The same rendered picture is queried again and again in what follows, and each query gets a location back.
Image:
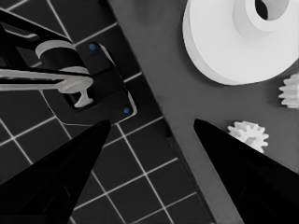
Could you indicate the large thick white disc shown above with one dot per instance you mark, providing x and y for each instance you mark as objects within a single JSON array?
[{"x": 224, "y": 46}]

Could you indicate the small white toothed gear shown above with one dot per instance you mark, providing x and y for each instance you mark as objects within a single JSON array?
[{"x": 291, "y": 91}]

